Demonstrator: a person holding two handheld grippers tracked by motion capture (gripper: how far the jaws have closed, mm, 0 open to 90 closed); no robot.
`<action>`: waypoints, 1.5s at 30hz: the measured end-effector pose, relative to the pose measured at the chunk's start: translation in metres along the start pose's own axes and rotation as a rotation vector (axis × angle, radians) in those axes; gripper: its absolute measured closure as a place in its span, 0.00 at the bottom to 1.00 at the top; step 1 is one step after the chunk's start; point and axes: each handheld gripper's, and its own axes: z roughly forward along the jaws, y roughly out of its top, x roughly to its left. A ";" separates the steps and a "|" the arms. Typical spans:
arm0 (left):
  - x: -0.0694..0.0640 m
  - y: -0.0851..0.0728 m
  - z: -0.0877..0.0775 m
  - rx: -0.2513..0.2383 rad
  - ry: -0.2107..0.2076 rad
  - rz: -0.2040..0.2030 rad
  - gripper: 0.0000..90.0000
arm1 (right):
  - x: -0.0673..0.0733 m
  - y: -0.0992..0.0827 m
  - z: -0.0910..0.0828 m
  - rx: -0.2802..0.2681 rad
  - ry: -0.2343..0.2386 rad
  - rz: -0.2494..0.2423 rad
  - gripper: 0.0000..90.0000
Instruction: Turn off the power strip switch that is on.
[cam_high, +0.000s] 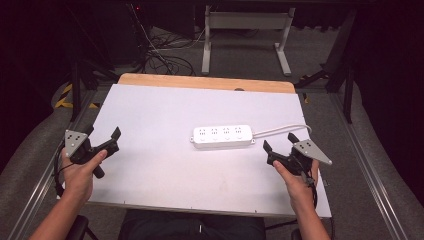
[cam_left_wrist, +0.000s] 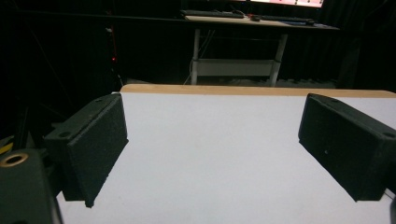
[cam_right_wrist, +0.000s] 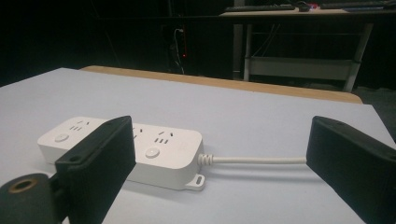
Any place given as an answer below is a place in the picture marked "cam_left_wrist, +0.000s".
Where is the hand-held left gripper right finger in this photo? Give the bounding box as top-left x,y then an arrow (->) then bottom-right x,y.
297,92 -> 396,203

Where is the computer monitor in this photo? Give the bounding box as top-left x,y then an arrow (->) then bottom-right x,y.
248,0 -> 325,9

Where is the wooden desk with white legs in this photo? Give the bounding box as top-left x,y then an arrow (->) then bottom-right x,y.
184,14 -> 340,88

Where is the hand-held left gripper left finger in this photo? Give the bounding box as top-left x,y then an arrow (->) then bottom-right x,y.
43,92 -> 130,209

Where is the black keyboard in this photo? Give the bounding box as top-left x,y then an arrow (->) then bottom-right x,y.
179,8 -> 246,20
261,14 -> 309,23

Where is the red and white cable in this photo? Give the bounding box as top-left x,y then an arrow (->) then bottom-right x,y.
105,8 -> 125,88

